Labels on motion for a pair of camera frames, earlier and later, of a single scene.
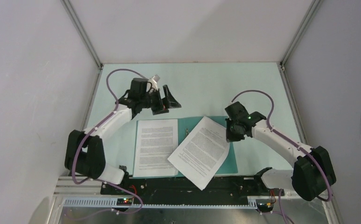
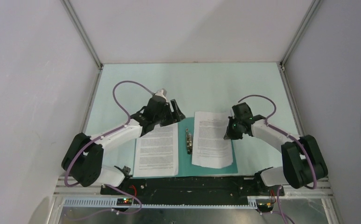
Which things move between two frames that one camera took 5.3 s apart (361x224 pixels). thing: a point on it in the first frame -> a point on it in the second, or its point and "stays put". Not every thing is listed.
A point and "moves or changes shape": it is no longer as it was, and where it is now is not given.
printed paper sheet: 156,141 stays put
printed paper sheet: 201,155 moves or changes shape
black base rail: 180,190 stays put
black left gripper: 168,101 -> 176,116
